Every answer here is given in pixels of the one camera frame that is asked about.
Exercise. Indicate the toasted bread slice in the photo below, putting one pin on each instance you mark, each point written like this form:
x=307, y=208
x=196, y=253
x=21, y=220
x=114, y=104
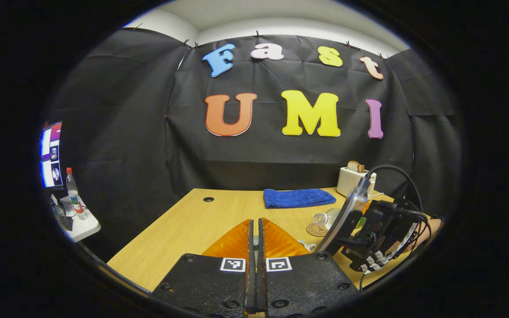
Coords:
x=355, y=167

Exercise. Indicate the round brown coaster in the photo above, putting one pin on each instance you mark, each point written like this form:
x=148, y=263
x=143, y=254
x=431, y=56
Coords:
x=314, y=230

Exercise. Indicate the green label water bottle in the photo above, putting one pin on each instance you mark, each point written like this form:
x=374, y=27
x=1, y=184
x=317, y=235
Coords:
x=325, y=218

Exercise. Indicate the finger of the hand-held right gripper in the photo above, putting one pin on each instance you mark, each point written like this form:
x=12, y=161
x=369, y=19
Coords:
x=347, y=216

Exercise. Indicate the red cap plastic bottle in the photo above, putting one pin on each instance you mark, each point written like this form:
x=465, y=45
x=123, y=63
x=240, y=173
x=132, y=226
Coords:
x=74, y=196

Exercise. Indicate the white side table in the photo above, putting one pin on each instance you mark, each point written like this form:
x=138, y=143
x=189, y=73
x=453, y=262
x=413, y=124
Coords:
x=84, y=227

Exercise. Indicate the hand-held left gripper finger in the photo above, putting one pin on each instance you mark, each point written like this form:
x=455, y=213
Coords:
x=251, y=287
x=261, y=287

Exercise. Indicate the blue towel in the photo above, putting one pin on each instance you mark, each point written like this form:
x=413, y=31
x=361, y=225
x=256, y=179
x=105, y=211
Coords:
x=298, y=198

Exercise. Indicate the white toaster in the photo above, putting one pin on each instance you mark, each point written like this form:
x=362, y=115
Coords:
x=349, y=181

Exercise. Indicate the computer monitor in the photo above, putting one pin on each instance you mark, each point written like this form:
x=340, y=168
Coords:
x=51, y=154

